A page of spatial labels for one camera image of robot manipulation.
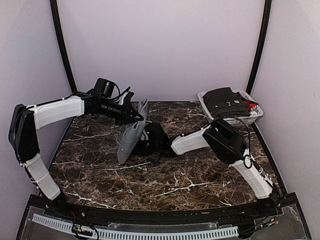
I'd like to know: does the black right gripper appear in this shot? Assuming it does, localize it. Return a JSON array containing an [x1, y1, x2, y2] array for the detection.
[[124, 136, 160, 156]]

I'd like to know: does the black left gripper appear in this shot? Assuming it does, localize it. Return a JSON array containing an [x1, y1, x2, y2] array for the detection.
[[98, 98, 143, 126]]

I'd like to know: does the grey long sleeve shirt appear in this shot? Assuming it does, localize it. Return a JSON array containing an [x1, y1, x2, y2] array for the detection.
[[116, 98, 148, 165]]

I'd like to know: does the light grey plastic basket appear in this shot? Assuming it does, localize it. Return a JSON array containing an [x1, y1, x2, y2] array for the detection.
[[197, 87, 264, 127]]

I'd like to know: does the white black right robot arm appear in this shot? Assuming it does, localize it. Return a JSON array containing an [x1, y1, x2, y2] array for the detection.
[[133, 119, 277, 217]]

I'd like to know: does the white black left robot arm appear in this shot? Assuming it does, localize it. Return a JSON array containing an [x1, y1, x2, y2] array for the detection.
[[8, 78, 145, 218]]

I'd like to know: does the black striped shirt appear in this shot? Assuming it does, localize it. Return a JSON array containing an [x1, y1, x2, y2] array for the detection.
[[202, 87, 250, 118]]

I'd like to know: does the red black plaid shirt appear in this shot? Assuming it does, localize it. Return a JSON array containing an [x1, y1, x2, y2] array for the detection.
[[242, 98, 259, 112]]

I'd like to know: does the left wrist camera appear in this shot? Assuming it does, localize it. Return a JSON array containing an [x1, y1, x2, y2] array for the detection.
[[117, 86, 134, 105]]

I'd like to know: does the black left frame post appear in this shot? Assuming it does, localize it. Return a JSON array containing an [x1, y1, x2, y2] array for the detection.
[[49, 0, 78, 93]]

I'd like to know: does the black frame post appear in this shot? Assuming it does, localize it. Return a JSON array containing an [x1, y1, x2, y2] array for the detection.
[[49, 0, 78, 93], [245, 0, 273, 95]]

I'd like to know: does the white slotted cable duct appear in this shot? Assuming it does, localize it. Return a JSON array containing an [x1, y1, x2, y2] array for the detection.
[[32, 213, 239, 240]]

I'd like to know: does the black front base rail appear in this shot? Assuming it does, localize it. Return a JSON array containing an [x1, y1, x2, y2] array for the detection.
[[20, 193, 301, 227]]

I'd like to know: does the black right frame post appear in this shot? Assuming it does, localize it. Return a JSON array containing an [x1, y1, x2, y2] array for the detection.
[[245, 0, 273, 95]]

